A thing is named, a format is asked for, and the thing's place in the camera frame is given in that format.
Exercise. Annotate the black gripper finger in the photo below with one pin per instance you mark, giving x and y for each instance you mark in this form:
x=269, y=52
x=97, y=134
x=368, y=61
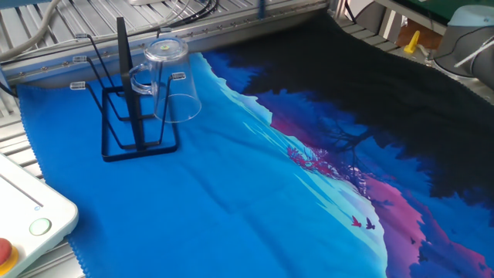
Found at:
x=261, y=8

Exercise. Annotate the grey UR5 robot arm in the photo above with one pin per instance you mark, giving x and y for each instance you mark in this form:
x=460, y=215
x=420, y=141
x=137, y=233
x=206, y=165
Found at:
x=469, y=42

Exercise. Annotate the yellow plastic object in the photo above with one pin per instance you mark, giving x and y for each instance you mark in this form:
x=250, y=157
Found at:
x=413, y=42

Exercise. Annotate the blue landscape print cloth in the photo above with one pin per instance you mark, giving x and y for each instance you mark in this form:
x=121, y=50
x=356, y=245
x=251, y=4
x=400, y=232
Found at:
x=231, y=231

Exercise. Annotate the white teach pendant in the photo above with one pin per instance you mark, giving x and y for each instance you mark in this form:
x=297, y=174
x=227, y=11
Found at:
x=23, y=201

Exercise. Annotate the grey aluminium post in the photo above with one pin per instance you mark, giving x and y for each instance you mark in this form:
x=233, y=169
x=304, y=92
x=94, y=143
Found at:
x=389, y=27

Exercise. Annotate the aluminium table edge rail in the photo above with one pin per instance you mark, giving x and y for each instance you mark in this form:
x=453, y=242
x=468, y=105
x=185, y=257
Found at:
x=58, y=63

